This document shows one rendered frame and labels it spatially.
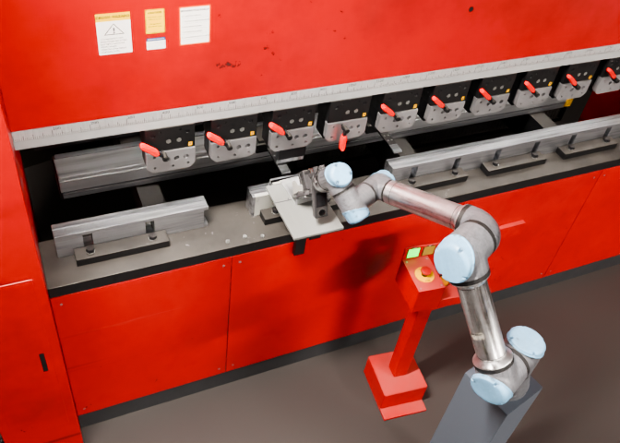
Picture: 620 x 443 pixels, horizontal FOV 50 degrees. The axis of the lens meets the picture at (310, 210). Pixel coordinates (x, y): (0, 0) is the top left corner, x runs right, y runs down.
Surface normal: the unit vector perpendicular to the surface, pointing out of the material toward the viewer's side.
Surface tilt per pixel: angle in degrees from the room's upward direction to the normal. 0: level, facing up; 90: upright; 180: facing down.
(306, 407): 0
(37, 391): 90
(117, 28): 90
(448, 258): 83
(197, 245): 0
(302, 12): 90
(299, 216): 0
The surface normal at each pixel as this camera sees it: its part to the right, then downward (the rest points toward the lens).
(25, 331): 0.40, 0.67
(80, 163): 0.12, -0.72
